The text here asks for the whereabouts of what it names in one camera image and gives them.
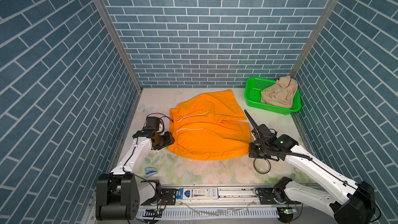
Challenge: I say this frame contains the white slotted cable duct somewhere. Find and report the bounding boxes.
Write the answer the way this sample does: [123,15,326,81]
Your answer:
[136,207,279,220]

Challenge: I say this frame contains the white blue paper box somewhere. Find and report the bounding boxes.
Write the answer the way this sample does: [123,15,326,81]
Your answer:
[177,187,219,200]

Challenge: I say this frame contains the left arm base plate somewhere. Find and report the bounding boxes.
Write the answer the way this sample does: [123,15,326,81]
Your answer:
[143,188,178,207]

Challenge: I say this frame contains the black tape ring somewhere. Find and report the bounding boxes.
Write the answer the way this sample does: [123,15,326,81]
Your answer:
[252,158,272,175]

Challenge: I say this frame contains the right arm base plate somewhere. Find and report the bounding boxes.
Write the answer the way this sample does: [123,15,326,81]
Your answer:
[254,188,300,205]

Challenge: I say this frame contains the aluminium front rail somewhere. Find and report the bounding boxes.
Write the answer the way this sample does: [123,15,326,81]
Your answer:
[90,185,343,209]

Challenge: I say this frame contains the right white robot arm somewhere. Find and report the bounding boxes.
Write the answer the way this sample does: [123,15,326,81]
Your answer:
[249,122,382,224]

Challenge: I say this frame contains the orange shorts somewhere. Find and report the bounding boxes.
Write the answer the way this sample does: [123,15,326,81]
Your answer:
[168,90,251,161]

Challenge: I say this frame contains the green plastic basket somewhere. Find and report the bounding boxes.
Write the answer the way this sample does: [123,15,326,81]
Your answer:
[244,77,302,115]

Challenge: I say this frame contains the beige shorts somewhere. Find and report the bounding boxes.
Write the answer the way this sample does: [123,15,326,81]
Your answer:
[261,76,298,109]

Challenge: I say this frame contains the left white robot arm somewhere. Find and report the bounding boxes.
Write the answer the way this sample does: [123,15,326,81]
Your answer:
[95,116,174,224]

